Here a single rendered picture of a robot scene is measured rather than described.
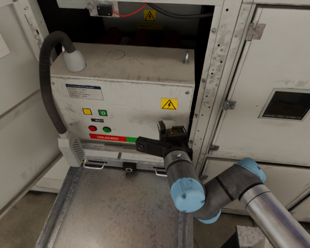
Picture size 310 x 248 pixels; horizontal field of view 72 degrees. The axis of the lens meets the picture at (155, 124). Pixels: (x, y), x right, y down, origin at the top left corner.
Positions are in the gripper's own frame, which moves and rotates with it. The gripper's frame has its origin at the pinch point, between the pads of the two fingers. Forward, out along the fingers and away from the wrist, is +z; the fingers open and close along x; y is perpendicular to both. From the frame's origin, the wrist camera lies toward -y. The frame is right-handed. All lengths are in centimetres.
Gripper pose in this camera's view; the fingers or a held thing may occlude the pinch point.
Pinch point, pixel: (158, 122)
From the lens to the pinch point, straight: 78.3
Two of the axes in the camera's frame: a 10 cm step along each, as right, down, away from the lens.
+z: -1.4, -5.4, 8.3
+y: 9.9, -1.1, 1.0
